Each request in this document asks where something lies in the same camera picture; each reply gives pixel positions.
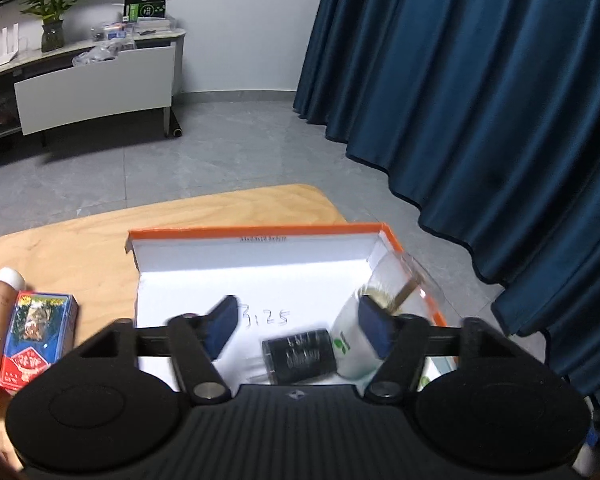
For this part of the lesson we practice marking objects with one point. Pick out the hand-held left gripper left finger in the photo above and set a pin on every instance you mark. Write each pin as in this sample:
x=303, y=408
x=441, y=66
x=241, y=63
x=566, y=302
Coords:
x=222, y=326

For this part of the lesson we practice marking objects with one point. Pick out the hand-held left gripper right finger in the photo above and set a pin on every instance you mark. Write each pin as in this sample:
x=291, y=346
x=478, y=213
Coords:
x=375, y=326

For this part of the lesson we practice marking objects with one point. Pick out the clear plastic cup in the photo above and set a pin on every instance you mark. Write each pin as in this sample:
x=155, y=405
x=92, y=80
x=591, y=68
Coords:
x=350, y=332

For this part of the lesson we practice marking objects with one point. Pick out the orange white cardboard box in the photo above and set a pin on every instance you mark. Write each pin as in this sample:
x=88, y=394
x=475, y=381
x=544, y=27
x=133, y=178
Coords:
x=280, y=270

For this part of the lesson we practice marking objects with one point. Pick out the red blue playing card box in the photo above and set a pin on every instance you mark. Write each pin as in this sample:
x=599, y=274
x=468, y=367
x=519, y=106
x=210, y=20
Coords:
x=35, y=340

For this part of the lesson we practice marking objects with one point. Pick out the dark blue curtain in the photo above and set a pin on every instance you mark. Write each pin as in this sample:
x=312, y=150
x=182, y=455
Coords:
x=480, y=110

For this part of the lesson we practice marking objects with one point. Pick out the white cabinet drawer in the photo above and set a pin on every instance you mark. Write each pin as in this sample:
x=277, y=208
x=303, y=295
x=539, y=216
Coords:
x=95, y=90

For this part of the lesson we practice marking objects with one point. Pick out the clear plastic bag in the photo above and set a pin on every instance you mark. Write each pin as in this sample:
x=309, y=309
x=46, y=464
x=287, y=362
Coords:
x=100, y=54

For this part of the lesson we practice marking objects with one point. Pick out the small white blue box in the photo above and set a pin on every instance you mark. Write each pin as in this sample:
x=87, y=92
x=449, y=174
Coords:
x=116, y=34

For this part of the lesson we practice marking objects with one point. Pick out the long television cabinet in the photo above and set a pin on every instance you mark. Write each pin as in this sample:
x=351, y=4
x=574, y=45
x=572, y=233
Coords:
x=55, y=56

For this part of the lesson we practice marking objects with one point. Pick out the green black box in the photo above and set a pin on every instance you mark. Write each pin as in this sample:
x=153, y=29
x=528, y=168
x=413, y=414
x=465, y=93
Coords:
x=147, y=7

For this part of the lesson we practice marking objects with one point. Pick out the white router with antennas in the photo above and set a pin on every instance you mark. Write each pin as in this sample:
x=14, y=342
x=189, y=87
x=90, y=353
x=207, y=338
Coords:
x=0, y=51

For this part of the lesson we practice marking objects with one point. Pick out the potted plant in dark vase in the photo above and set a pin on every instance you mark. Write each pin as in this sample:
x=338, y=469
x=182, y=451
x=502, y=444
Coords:
x=50, y=0

